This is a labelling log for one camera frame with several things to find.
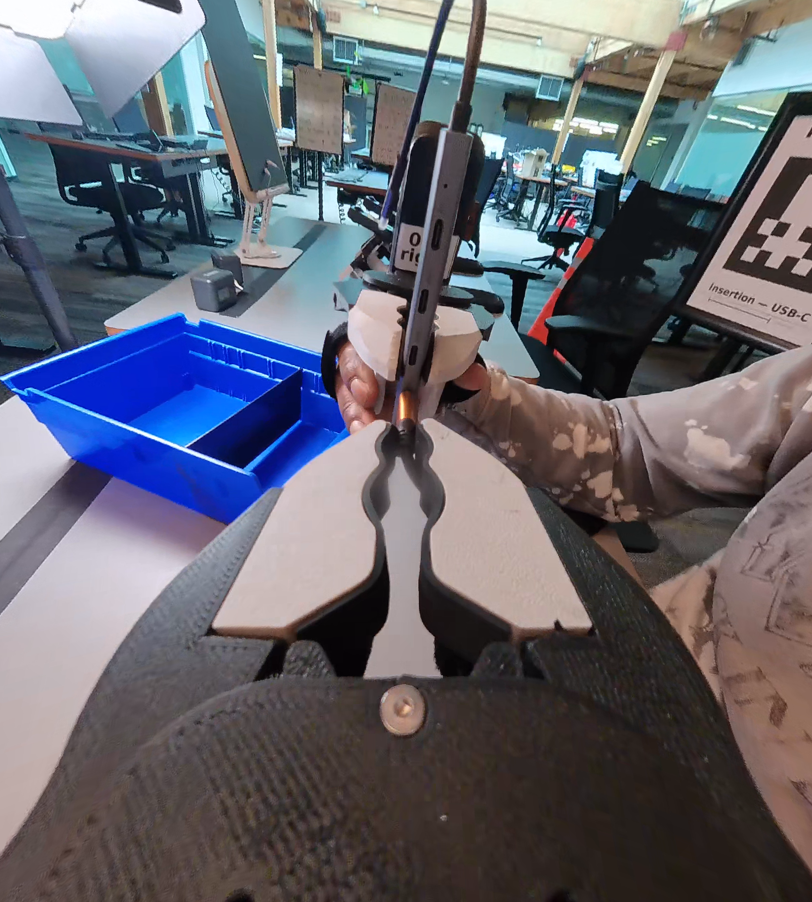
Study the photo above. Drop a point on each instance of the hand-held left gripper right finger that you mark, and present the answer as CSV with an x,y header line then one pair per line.
x,y
504,557

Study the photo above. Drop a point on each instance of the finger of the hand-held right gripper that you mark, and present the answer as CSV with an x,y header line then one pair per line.
x,y
455,352
377,331

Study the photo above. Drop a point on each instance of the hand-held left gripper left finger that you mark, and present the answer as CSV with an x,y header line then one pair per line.
x,y
307,549

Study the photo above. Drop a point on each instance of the grey usb hub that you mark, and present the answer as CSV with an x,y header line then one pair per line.
x,y
434,268

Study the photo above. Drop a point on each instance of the blue storage bin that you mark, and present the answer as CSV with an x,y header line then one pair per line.
x,y
152,458

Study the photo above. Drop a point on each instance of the person's right forearm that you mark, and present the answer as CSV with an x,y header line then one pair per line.
x,y
659,437

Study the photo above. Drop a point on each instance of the person's right hand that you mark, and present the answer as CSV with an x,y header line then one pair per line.
x,y
356,387

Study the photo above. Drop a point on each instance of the whiteboard with writing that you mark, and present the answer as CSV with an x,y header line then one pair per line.
x,y
392,123
318,106

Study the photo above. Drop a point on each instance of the dark grey box device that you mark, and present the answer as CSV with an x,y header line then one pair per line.
x,y
212,292
229,264

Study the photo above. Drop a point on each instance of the orange black office chair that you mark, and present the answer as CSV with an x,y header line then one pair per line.
x,y
624,282

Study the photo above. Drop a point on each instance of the wooden desk black legs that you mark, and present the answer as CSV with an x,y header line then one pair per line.
x,y
131,144

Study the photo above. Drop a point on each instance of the white printed sign board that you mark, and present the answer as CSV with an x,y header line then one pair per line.
x,y
786,211

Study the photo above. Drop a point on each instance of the black light stand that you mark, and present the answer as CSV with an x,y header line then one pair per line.
x,y
18,239

